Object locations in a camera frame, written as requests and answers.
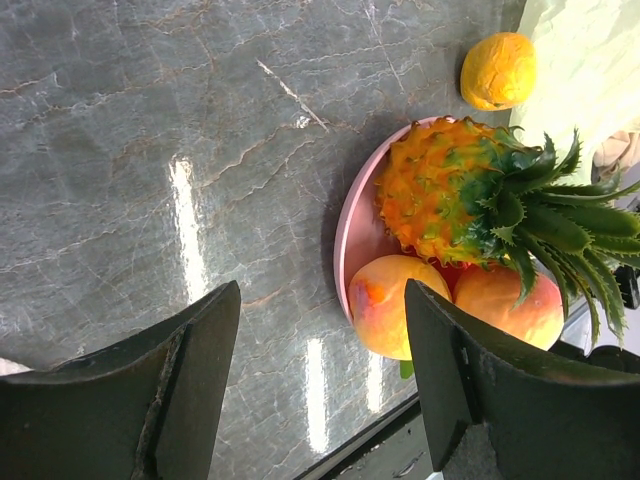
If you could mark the small yellow fake fruit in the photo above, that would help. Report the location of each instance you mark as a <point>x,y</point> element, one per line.
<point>499,72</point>

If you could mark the pink plate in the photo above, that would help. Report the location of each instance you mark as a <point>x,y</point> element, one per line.
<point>361,236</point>

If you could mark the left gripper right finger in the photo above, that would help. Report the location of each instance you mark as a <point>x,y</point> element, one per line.
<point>492,401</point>

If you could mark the green avocado print plastic bag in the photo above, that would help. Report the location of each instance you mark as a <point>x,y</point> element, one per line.
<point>587,72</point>

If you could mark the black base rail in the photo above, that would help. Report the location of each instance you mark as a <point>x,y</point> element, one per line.
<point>393,447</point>

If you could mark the fake yellow pear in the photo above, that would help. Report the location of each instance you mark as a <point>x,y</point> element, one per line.
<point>376,299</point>

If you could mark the fake pineapple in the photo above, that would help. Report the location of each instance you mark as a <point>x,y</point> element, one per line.
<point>462,191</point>

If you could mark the beige crumpled cloth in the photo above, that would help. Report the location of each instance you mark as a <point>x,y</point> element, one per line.
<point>618,153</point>

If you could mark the fake peach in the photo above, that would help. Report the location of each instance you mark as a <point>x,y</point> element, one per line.
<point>491,295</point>

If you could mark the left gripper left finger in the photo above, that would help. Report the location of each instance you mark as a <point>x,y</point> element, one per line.
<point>147,407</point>

